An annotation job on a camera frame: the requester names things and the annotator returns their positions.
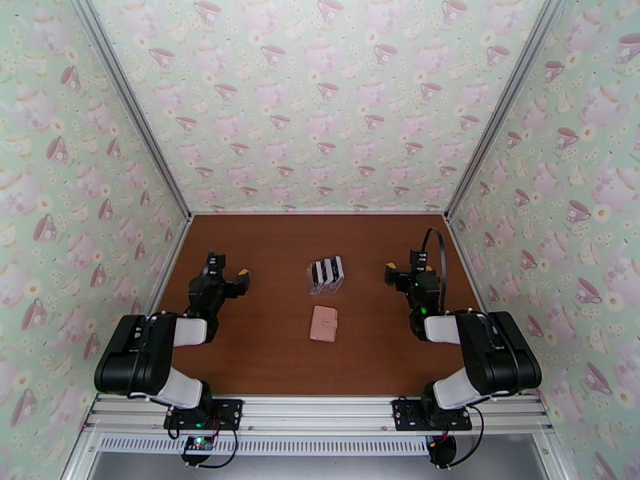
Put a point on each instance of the clear acrylic tiered card stand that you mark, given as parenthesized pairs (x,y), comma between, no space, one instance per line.
(325,290)

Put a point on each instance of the pink card holder wallet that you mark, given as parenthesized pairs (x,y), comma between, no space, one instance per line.
(322,326)

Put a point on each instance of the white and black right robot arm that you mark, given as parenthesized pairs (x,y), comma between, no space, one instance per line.
(500,353)

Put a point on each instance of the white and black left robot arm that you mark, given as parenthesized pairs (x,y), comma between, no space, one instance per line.
(135,353)

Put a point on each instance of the aluminium back edge strip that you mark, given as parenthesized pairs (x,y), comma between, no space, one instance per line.
(320,213)

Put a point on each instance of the small circuit board green LED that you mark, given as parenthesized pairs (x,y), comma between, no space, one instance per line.
(197,445)

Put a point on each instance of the aluminium table edge rail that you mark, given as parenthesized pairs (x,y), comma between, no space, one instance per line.
(170,261)
(470,266)

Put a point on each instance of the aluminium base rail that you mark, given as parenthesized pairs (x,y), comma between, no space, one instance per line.
(320,413)

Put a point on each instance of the aluminium frame post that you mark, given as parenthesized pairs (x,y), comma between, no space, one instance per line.
(129,93)
(509,93)

